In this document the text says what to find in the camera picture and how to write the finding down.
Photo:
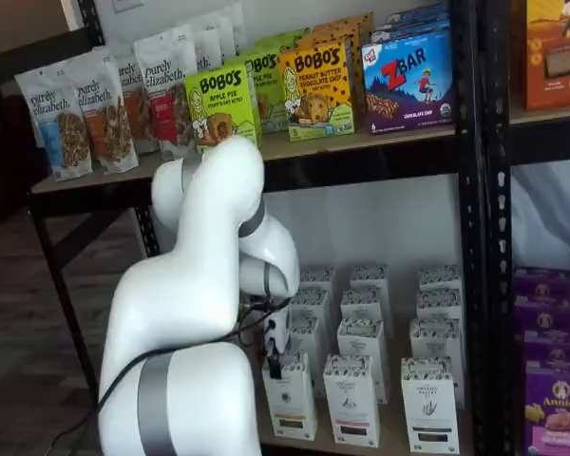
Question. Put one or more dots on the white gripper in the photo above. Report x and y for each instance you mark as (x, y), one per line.
(278, 330)

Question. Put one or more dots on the white box yellow strip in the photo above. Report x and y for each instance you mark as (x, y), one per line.
(309, 337)
(290, 394)

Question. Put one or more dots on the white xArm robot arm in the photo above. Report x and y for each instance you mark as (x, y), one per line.
(195, 266)

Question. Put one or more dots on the white floral pantry box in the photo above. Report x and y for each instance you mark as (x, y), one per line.
(439, 301)
(437, 342)
(368, 275)
(439, 276)
(316, 304)
(319, 278)
(363, 301)

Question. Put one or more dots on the white box pink strip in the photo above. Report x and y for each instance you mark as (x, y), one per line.
(366, 347)
(351, 404)

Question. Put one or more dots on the white box grey strip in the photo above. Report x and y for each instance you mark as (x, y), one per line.
(430, 408)

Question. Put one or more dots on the black metal shelf rack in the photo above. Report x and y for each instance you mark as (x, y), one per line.
(468, 190)
(496, 142)

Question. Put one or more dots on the purple Annie's box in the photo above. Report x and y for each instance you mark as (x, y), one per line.
(558, 413)
(551, 344)
(541, 282)
(544, 313)

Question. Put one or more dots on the green Bobo's apple pie box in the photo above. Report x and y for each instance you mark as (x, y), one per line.
(285, 40)
(221, 95)
(266, 81)

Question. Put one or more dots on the yellow Bobo's peanut butter box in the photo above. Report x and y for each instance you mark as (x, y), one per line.
(337, 34)
(316, 90)
(356, 20)

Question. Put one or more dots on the blue Zbar box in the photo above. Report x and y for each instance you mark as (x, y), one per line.
(408, 29)
(408, 85)
(418, 14)

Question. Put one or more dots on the orange snack box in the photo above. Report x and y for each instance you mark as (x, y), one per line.
(556, 57)

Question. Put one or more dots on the granola bag red label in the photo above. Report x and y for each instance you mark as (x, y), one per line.
(164, 85)

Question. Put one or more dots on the granola bag orange label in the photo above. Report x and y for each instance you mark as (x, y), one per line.
(107, 114)

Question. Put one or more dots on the granola bag brown label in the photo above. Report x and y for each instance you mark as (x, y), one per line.
(130, 95)

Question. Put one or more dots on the white granola bag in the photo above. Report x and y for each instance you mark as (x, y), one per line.
(206, 43)
(233, 28)

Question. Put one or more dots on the granola bag blue label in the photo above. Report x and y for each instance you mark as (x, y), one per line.
(52, 119)

